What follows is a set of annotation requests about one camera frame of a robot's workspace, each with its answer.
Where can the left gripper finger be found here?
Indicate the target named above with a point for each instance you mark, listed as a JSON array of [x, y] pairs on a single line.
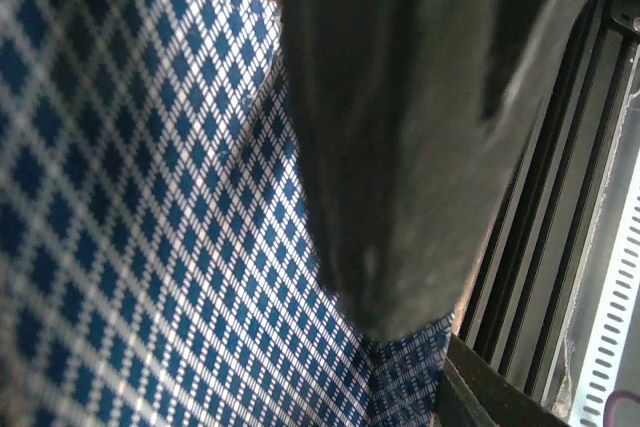
[[471, 393]]

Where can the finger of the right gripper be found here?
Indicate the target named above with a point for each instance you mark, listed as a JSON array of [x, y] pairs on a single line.
[[411, 116]]

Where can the blue playing card deck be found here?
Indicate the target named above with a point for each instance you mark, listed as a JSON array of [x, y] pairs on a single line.
[[156, 269]]

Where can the light blue slotted strip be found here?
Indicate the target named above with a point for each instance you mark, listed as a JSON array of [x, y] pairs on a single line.
[[613, 318]]

